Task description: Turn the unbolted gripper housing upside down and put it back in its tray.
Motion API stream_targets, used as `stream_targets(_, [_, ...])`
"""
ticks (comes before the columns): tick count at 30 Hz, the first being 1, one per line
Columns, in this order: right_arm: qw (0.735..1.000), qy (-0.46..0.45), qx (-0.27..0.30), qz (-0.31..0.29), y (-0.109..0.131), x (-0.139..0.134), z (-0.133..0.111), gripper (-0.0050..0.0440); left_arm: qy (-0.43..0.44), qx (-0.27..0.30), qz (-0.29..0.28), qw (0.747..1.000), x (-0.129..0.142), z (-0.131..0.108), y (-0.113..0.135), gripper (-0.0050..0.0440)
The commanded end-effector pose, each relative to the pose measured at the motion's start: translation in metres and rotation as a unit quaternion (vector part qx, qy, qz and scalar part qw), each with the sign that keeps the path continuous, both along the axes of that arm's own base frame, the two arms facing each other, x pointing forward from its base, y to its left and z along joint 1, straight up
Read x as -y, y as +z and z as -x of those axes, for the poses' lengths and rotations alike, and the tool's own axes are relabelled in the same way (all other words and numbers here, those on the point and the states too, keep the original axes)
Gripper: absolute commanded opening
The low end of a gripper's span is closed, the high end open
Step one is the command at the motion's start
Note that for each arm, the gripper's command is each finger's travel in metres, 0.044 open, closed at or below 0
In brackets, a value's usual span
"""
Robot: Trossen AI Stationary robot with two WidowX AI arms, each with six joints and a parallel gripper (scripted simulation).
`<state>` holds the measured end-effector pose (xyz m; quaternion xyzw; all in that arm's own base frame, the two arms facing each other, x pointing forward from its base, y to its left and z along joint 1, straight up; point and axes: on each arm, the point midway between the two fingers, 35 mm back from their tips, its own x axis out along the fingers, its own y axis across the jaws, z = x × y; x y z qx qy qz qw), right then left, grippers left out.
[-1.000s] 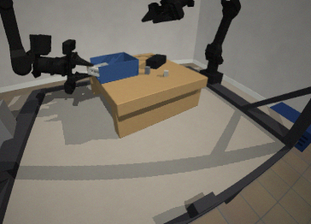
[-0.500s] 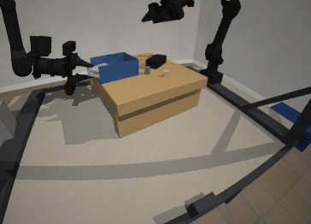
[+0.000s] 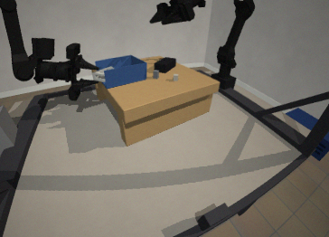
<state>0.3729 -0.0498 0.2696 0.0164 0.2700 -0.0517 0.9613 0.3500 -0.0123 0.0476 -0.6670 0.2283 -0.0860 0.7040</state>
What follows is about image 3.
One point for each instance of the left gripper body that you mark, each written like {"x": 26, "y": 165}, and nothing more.
{"x": 64, "y": 71}

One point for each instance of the blue open tray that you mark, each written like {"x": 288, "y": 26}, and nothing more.
{"x": 137, "y": 71}

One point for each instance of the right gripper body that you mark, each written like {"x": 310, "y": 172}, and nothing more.
{"x": 186, "y": 6}

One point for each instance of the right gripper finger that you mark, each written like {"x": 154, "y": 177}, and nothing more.
{"x": 176, "y": 16}
{"x": 159, "y": 16}

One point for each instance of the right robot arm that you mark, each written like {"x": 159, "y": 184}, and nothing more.
{"x": 226, "y": 53}

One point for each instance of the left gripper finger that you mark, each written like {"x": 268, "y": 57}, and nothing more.
{"x": 84, "y": 83}
{"x": 82, "y": 64}

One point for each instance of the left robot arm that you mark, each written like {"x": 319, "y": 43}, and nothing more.
{"x": 23, "y": 67}

